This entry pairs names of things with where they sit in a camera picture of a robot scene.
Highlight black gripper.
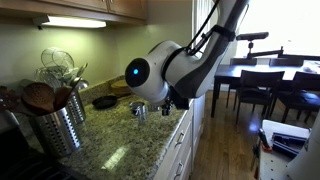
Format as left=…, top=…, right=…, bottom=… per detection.
left=162, top=87, right=189, bottom=116

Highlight large steel measuring cup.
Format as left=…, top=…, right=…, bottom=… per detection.
left=129, top=102, right=147, bottom=122

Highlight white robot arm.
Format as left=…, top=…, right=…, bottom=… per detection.
left=125, top=0, right=249, bottom=116

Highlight stacked round wooden boards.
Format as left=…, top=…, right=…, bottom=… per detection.
left=111, top=80, right=131, bottom=97

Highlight wooden lower cabinet drawers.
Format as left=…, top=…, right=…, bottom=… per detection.
left=153, top=96, right=205, bottom=180

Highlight small black cast iron skillet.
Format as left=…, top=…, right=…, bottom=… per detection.
left=92, top=95, right=117, bottom=109

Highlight dark wooden dining table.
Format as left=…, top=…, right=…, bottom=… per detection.
left=211, top=60, right=320, bottom=118

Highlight dark dining chair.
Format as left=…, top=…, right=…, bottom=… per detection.
left=234, top=70, right=284, bottom=119
left=272, top=71, right=320, bottom=123

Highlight wooden upper cabinets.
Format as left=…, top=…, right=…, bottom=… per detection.
left=0, top=0, right=147, bottom=25

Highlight perforated steel utensil holder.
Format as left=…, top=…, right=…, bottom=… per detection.
left=29, top=107, right=80, bottom=158

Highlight perforated grey robot cart top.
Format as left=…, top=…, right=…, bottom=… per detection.
left=255, top=120, right=310, bottom=180

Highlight under-cabinet light fixture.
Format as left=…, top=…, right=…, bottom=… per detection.
left=33, top=15, right=107, bottom=28

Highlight stainless steel gas stove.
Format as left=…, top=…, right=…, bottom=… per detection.
left=0, top=128, right=90, bottom=180

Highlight black stereo camera on stand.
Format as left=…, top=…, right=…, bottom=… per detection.
left=236, top=32, right=269, bottom=41

